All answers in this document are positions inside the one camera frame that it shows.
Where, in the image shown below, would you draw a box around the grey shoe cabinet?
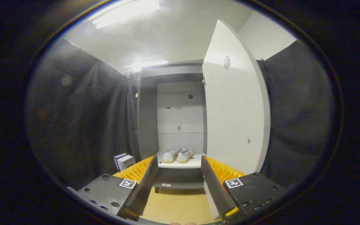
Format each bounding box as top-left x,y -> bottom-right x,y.
136,59 -> 208,193

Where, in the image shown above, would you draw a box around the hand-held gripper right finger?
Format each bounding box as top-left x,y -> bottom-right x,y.
201,155 -> 288,220

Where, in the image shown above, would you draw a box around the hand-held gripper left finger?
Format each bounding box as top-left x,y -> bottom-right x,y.
67,155 -> 159,222

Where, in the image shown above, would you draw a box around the white sneaker shoe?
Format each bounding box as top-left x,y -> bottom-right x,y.
162,147 -> 181,163
177,147 -> 195,163

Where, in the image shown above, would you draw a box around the white shoe cabinet door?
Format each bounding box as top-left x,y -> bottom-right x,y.
202,19 -> 271,175

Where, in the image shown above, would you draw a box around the black backdrop cloth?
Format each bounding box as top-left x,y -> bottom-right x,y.
27,37 -> 335,188

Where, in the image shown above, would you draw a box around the small ceiling light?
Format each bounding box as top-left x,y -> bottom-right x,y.
130,60 -> 168,72

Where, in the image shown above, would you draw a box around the long ceiling light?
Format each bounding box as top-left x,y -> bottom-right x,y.
92,0 -> 160,29

